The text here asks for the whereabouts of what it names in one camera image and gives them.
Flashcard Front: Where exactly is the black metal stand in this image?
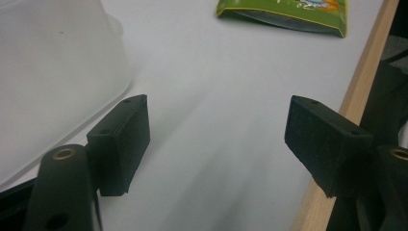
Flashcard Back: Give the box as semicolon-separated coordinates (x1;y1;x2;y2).
359;47;408;152

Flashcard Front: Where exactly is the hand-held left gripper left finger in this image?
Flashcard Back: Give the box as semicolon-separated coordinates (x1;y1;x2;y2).
86;93;151;197

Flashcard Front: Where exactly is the translucent white plastic container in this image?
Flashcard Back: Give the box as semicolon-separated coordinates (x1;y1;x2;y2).
0;0;133;187

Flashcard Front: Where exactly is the green snack pouch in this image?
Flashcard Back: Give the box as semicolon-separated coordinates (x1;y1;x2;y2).
216;0;348;39

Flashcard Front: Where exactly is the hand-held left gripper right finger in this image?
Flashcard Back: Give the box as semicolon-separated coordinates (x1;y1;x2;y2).
283;94;375;199

